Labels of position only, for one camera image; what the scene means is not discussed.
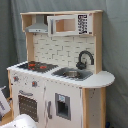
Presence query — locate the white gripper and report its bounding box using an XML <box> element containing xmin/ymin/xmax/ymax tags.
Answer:
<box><xmin>0</xmin><ymin>88</ymin><xmax>10</xmax><ymax>116</ymax></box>

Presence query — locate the white oven door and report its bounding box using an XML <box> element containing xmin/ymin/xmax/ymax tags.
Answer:
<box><xmin>12</xmin><ymin>85</ymin><xmax>44</xmax><ymax>127</ymax></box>

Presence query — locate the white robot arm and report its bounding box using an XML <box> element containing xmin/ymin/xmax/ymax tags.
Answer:
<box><xmin>0</xmin><ymin>88</ymin><xmax>37</xmax><ymax>128</ymax></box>

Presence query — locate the wooden toy kitchen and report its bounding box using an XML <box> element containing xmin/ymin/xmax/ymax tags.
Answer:
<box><xmin>8</xmin><ymin>10</ymin><xmax>115</xmax><ymax>128</ymax></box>

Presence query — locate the red left stove knob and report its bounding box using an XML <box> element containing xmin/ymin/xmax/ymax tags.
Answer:
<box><xmin>12</xmin><ymin>75</ymin><xmax>20</xmax><ymax>83</ymax></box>

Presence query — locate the red stove knob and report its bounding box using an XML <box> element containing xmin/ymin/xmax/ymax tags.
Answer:
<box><xmin>32</xmin><ymin>81</ymin><xmax>37</xmax><ymax>87</ymax></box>
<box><xmin>12</xmin><ymin>75</ymin><xmax>20</xmax><ymax>83</ymax></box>

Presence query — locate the red right stove knob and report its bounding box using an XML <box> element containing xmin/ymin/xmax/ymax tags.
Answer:
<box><xmin>32</xmin><ymin>81</ymin><xmax>37</xmax><ymax>87</ymax></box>

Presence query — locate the black toy stovetop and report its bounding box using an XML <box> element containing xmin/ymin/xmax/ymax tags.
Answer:
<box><xmin>20</xmin><ymin>61</ymin><xmax>56</xmax><ymax>73</ymax></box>

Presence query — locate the white cupboard door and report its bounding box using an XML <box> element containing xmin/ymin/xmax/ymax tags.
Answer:
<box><xmin>46</xmin><ymin>81</ymin><xmax>82</xmax><ymax>128</ymax></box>

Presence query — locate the grey toy ice dispenser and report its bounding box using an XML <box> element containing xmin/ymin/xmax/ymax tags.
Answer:
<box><xmin>55</xmin><ymin>93</ymin><xmax>71</xmax><ymax>120</ymax></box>

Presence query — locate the grey toy sink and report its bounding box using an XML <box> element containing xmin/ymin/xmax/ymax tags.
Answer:
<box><xmin>53</xmin><ymin>67</ymin><xmax>92</xmax><ymax>81</ymax></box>

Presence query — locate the black toy faucet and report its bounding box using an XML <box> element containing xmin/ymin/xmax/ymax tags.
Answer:
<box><xmin>76</xmin><ymin>50</ymin><xmax>94</xmax><ymax>70</ymax></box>

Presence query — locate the grey range hood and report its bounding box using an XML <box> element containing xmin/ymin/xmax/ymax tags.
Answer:
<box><xmin>25</xmin><ymin>15</ymin><xmax>48</xmax><ymax>33</ymax></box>

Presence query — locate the white toy microwave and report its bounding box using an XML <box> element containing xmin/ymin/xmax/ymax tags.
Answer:
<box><xmin>47</xmin><ymin>13</ymin><xmax>93</xmax><ymax>36</ymax></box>

